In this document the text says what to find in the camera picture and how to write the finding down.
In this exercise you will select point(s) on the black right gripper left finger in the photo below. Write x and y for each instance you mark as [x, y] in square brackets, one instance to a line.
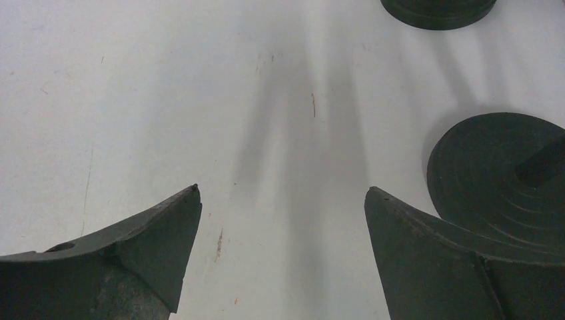
[132, 269]

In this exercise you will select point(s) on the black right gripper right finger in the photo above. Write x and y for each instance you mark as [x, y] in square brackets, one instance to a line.
[432, 269]

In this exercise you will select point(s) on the black near microphone stand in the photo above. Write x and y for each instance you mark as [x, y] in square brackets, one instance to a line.
[501, 175]

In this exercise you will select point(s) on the black microphone stand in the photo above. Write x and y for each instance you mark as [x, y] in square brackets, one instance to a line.
[438, 15]
[501, 175]

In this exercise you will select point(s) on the black far microphone stand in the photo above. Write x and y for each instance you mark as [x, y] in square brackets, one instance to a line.
[438, 15]

